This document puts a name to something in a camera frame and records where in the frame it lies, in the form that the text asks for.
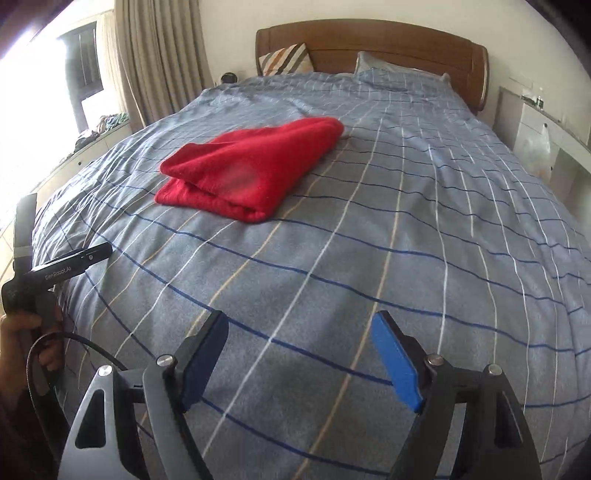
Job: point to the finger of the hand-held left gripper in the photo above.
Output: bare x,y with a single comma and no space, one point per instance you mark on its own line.
94,254
25,230

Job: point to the pile of clothes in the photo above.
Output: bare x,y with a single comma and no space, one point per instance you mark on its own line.
104,127

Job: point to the clear plastic bag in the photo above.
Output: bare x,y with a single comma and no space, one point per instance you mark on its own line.
535,150

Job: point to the person's left forearm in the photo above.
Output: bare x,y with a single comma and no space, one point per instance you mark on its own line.
18,438

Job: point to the striped pillow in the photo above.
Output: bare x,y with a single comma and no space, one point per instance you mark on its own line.
286,60

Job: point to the window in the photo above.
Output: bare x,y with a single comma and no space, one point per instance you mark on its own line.
27,115

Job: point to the blue checked pillow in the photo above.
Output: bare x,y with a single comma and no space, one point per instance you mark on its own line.
388,64

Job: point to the person's left hand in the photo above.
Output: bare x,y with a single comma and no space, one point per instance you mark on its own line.
14,360

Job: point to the white desk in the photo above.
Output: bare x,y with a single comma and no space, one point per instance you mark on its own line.
531,120

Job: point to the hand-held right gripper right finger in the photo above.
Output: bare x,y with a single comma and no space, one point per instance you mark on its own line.
397,364

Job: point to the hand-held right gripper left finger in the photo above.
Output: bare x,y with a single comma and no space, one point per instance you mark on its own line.
203,364

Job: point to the beige curtain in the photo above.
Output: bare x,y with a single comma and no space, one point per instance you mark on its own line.
161,55

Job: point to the red knit sweater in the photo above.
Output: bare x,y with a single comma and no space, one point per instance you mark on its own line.
249,170

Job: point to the wooden headboard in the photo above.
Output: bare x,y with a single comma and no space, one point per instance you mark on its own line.
369,39

